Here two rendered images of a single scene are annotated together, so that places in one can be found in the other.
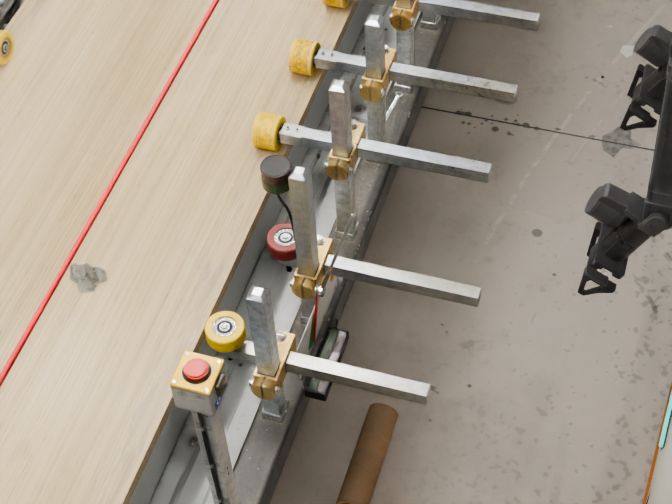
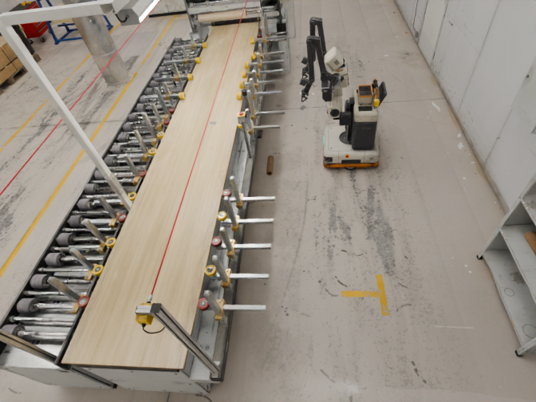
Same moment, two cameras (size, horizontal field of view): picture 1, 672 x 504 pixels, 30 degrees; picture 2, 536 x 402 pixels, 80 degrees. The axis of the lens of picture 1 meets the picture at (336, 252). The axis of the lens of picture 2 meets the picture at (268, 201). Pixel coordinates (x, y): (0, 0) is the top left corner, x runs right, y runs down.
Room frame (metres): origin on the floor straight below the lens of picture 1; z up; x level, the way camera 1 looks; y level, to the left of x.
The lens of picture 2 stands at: (-1.46, 0.52, 2.90)
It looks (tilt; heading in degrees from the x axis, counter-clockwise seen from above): 48 degrees down; 352
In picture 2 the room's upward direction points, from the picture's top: 11 degrees counter-clockwise
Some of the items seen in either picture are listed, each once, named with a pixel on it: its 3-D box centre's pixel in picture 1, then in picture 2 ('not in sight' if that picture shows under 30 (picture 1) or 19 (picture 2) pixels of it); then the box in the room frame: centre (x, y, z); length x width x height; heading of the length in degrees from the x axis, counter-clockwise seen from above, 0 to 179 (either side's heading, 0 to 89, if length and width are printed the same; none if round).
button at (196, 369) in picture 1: (196, 370); not in sight; (1.15, 0.24, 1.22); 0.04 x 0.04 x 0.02
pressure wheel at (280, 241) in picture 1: (287, 252); not in sight; (1.68, 0.10, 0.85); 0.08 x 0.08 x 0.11
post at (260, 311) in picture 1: (268, 365); (250, 128); (1.39, 0.15, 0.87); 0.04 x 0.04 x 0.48; 70
